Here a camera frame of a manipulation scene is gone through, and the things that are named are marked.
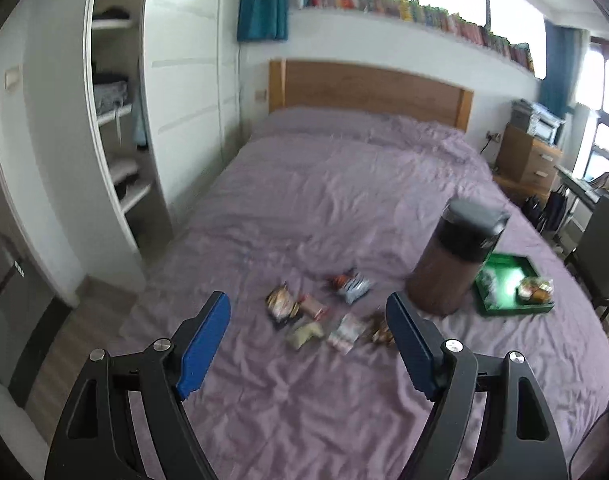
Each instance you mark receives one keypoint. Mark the wooden headboard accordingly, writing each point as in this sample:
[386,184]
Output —
[369,87]

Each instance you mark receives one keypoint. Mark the pale green snack packet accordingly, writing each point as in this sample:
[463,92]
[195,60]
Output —
[307,335]

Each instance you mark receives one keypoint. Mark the purple bed blanket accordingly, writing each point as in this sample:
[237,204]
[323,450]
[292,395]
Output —
[309,200]

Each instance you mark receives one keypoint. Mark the row of colourful books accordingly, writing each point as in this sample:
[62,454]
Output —
[414,10]

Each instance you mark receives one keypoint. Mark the teal curtain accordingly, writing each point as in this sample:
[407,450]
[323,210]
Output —
[557,70]
[262,0]

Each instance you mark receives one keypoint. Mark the white red snack packet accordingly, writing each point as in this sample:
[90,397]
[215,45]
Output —
[347,335]

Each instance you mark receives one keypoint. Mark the black chair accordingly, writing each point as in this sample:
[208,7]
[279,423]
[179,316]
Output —
[602,245]

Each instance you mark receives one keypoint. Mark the light blue hanging cloth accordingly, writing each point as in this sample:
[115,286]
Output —
[140,120]

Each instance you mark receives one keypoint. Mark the black folded clothes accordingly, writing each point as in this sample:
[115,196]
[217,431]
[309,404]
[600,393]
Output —
[112,12]

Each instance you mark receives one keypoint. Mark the grey patterned folded cloth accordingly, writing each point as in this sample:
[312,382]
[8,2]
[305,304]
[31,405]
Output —
[112,95]

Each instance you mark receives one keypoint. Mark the brown canister with black lid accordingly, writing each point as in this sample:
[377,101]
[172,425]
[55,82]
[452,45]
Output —
[447,270]

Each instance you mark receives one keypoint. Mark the green tray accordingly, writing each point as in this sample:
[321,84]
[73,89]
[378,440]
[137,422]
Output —
[509,280]

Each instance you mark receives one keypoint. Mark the clear orange wafer packet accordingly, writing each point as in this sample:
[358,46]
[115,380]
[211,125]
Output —
[312,306]

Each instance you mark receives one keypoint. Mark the cluttered desk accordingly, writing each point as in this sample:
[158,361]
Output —
[589,185]

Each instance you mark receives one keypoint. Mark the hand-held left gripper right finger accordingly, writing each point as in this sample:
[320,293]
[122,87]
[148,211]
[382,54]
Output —
[409,347]

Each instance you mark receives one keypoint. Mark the brown snack packet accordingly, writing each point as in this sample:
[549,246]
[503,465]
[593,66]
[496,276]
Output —
[382,332]

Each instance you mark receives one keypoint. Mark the wooden nightstand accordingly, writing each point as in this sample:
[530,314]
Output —
[529,160]

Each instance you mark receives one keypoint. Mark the clear wrapped item in tray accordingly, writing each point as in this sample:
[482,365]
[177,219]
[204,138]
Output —
[489,285]

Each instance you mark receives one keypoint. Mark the yellow orange snack packet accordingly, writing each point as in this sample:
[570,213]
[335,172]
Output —
[534,290]

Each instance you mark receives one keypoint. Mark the dark yellow snack packet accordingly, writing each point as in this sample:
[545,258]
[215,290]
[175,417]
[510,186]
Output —
[280,305]

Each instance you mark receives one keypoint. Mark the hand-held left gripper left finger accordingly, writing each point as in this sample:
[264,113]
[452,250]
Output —
[204,347]

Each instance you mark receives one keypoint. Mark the grey printer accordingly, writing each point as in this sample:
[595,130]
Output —
[539,120]

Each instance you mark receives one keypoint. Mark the beige wall switch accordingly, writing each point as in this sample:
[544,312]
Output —
[260,94]

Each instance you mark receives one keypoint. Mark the blue white snack packet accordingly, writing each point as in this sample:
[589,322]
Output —
[352,287]

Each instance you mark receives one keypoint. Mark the black bag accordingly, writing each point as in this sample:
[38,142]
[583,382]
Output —
[549,210]

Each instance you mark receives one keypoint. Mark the white folded blanket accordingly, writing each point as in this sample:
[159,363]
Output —
[124,167]

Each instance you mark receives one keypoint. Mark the dark folded clothes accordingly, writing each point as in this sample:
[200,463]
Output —
[127,189]

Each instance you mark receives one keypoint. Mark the white wardrobe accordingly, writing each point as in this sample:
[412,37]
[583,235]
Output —
[184,110]

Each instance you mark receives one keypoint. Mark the white wall switch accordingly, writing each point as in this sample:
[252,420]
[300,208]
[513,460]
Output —
[12,77]

